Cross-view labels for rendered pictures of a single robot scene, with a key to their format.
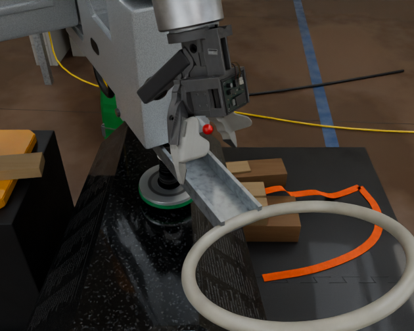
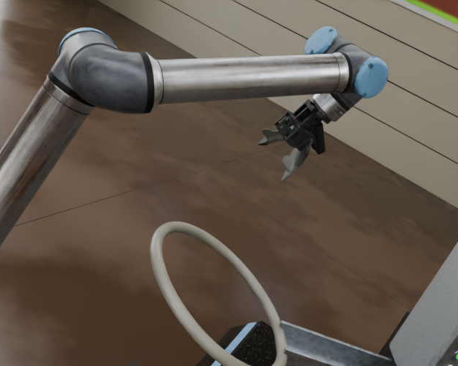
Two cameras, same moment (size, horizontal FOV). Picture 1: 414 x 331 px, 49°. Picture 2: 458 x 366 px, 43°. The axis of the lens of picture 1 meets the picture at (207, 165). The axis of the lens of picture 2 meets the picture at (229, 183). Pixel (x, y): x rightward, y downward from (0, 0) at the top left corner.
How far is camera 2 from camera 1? 1.72 m
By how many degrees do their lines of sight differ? 88
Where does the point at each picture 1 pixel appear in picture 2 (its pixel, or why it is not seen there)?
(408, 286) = (157, 255)
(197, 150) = (267, 131)
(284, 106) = not seen: outside the picture
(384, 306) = (156, 238)
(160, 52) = (446, 282)
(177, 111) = not seen: hidden behind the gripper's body
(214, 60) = (299, 111)
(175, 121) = not seen: hidden behind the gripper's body
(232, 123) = (288, 163)
